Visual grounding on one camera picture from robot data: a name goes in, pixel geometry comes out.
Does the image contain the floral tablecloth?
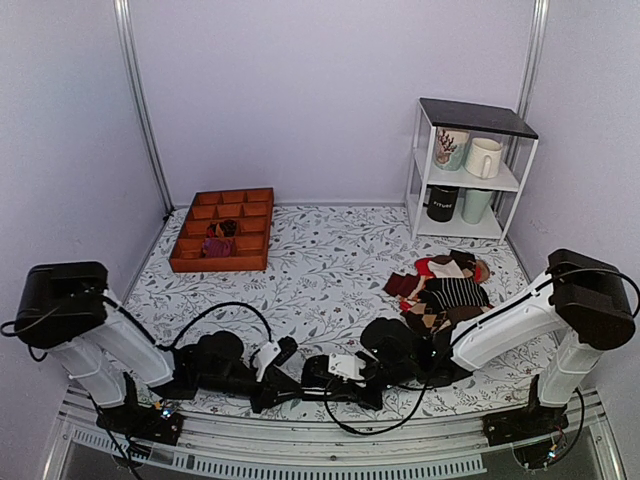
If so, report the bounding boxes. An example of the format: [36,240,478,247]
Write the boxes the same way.
[126,206,555,427]

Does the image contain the cream ribbed mug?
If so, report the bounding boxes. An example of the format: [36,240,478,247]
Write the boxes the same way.
[464,137,503,180]

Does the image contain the aluminium front rail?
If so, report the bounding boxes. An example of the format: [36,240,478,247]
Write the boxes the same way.
[40,387,629,479]

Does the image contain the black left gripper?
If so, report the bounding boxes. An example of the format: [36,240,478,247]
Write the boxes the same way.
[198,366,304,414]

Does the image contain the aluminium post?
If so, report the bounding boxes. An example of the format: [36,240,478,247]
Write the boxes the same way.
[516,0,550,120]
[113,0,175,218]

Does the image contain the cream and brown sock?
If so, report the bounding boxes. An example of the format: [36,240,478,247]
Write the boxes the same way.
[427,250,491,284]

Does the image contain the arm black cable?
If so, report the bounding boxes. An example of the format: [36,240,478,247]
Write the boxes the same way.
[154,301,274,354]
[322,349,451,436]

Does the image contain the floral ceramic mug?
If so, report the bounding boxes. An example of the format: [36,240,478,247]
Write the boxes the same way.
[435,127,470,171]

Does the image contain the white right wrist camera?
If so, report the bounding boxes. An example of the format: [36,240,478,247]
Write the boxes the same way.
[328,353,366,383]

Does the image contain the purple rolled sock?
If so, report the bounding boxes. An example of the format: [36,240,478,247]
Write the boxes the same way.
[202,237,235,258]

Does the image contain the orange wooden divider tray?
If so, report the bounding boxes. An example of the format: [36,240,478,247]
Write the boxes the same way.
[169,188,274,273]

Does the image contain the black mug white lettering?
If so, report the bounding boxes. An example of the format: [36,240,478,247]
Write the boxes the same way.
[426,185,459,223]

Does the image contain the white shelf rack black top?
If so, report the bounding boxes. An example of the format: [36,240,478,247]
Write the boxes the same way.
[405,98,539,243]

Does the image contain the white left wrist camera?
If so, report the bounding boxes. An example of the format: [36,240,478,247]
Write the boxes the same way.
[249,336,298,382]

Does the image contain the right aluminium post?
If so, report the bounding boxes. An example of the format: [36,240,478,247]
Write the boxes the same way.
[516,0,550,120]

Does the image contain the brown argyle sock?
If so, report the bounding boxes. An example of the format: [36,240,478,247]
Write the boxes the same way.
[403,303,452,337]

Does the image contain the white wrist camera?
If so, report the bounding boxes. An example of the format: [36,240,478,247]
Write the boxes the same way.
[249,336,298,382]
[328,353,366,383]

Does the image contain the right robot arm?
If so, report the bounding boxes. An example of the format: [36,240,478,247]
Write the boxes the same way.
[302,249,639,436]

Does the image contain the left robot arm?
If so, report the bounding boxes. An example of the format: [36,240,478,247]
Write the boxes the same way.
[1,261,302,434]

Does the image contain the mint green tumbler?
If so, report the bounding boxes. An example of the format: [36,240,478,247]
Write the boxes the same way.
[461,189,494,225]

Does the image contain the left aluminium post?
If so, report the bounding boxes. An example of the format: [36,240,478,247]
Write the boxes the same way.
[113,0,175,218]

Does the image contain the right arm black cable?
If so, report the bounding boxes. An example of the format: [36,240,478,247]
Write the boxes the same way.
[322,349,451,436]

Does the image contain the dark red rolled sock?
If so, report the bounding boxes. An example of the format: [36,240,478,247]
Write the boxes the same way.
[206,219,238,238]

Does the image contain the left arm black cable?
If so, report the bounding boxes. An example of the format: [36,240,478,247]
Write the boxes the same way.
[154,301,274,354]

